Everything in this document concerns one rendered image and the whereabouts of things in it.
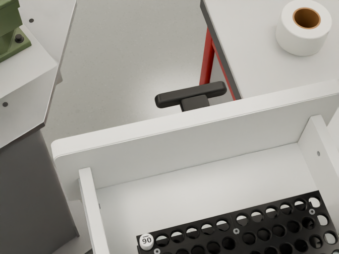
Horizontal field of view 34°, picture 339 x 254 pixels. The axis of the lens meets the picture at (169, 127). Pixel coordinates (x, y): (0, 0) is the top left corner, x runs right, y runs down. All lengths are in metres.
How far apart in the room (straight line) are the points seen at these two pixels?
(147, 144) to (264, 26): 0.35
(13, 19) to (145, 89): 0.94
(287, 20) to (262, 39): 0.05
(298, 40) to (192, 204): 0.30
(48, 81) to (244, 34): 0.28
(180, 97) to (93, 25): 1.26
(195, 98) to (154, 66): 1.14
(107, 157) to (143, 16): 1.31
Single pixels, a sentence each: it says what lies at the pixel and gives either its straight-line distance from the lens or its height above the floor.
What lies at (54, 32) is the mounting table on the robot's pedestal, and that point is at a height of 0.76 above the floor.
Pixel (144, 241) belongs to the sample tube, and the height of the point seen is 0.91.
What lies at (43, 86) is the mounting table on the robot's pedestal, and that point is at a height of 0.76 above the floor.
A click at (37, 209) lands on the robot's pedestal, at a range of 1.17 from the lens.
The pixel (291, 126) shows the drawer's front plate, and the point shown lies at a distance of 0.59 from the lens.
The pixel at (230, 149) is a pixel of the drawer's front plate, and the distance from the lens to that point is 0.59.
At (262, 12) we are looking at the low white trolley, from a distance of 0.83.
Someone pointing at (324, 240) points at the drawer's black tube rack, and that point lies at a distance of 0.52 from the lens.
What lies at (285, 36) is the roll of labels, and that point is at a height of 0.79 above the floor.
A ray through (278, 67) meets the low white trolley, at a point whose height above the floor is 0.76.
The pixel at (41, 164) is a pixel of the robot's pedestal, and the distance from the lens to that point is 1.03.
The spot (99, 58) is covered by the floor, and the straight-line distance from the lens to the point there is 1.71.
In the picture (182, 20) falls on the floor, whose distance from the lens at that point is 1.80.
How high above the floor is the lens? 1.37
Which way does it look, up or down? 61 degrees down
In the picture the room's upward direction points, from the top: 4 degrees clockwise
